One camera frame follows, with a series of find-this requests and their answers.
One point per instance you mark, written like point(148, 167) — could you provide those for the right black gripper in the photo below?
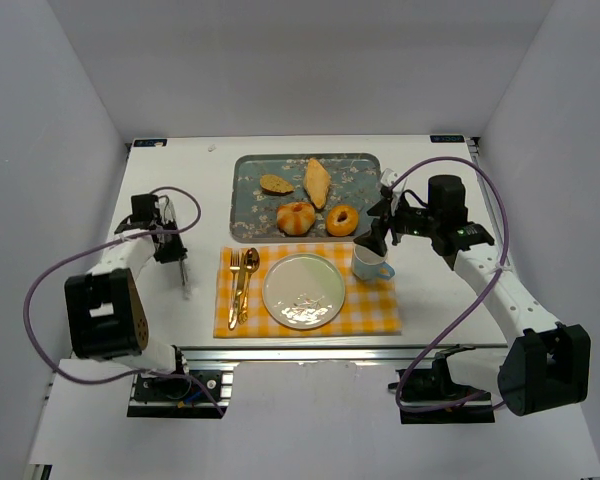
point(380, 226)

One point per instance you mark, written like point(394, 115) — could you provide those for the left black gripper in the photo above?
point(173, 250)

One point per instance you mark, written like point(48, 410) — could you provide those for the long pale bread loaf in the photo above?
point(316, 183)

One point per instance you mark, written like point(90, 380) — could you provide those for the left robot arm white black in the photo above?
point(107, 321)

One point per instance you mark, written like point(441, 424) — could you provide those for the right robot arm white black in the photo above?
point(546, 364)

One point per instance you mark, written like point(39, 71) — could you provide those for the round striped bread bun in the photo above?
point(295, 218)

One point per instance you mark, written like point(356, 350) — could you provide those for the brown seeded bread slice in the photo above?
point(275, 185)

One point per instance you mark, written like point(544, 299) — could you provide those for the white blue mug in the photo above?
point(367, 265)

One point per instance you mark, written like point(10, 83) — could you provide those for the orange bagel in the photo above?
point(342, 220)

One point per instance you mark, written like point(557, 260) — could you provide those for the blue floral tray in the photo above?
point(355, 181)

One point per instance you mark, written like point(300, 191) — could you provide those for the gold fork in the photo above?
point(235, 266)

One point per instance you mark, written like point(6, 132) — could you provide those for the yellow checkered placemat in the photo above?
point(369, 308)

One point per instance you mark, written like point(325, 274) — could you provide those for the gold knife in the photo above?
point(239, 292)

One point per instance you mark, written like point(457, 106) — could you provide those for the gold spoon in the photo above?
point(252, 265)

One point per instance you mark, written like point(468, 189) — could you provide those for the white green round plate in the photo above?
point(303, 291)

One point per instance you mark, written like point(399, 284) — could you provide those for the right blue corner label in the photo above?
point(447, 138)

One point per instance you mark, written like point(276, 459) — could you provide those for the blue corner label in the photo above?
point(149, 143)
point(447, 138)

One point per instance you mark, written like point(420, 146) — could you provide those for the left blue corner label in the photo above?
point(149, 143)

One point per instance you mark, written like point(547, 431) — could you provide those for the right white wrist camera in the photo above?
point(388, 177)

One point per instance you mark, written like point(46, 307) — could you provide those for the aluminium table front rail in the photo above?
point(302, 354)

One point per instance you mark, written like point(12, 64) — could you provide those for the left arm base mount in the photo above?
point(206, 396)

